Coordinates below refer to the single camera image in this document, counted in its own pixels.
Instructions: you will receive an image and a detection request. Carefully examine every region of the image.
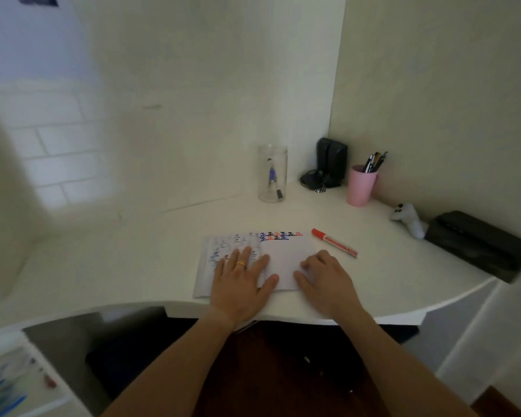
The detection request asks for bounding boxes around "person's right hand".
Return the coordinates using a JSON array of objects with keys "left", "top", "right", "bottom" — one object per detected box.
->
[{"left": 293, "top": 249, "right": 365, "bottom": 323}]

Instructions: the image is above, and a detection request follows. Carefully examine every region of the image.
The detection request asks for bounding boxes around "person's left hand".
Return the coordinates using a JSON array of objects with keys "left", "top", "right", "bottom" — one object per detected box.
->
[{"left": 209, "top": 246, "right": 280, "bottom": 330}]

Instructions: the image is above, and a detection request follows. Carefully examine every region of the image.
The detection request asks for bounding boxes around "white notebook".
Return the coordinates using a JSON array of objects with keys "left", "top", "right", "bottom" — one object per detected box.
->
[{"left": 193, "top": 232, "right": 318, "bottom": 299}]

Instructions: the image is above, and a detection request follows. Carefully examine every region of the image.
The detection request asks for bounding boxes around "person's right forearm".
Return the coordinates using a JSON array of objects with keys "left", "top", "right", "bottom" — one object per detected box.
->
[{"left": 336, "top": 310, "right": 480, "bottom": 417}]

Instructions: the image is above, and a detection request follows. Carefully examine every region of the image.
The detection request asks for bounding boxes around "person's left forearm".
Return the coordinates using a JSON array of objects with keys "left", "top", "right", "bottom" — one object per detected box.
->
[{"left": 101, "top": 314, "right": 246, "bottom": 417}]

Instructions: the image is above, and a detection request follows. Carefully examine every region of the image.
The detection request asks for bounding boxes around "red marker pen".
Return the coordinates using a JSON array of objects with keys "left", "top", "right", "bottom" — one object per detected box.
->
[{"left": 311, "top": 228, "right": 359, "bottom": 259}]

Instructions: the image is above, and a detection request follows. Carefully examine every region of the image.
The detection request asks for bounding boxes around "clear glass jar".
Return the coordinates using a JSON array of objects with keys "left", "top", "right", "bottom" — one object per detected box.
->
[{"left": 257, "top": 144, "right": 289, "bottom": 204}]

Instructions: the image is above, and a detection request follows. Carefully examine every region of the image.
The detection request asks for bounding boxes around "blue marker pen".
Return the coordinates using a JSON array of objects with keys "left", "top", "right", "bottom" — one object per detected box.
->
[{"left": 267, "top": 158, "right": 284, "bottom": 200}]

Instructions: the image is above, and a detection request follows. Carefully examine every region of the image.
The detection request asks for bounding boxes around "pink plastic cup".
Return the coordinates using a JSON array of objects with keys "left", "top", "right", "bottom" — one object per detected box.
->
[{"left": 346, "top": 164, "right": 379, "bottom": 208}]

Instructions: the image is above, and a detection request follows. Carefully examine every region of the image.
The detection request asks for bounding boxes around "black speaker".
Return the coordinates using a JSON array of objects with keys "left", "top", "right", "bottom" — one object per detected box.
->
[{"left": 315, "top": 137, "right": 349, "bottom": 188}]

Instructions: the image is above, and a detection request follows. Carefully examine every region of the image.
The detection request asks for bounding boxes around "white game controller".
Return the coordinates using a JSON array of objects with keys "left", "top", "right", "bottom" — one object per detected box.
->
[{"left": 388, "top": 202, "right": 429, "bottom": 240}]

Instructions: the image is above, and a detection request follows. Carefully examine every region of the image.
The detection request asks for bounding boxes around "dark blue chair seat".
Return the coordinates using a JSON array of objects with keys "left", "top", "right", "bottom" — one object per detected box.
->
[{"left": 85, "top": 318, "right": 211, "bottom": 402}]

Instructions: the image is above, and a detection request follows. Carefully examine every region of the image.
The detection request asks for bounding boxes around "black pouch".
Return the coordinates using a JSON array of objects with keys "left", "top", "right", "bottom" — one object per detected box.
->
[{"left": 424, "top": 210, "right": 521, "bottom": 284}]

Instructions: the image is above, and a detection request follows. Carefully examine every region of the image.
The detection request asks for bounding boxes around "black cable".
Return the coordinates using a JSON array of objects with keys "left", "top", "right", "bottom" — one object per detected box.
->
[{"left": 300, "top": 169, "right": 331, "bottom": 193}]

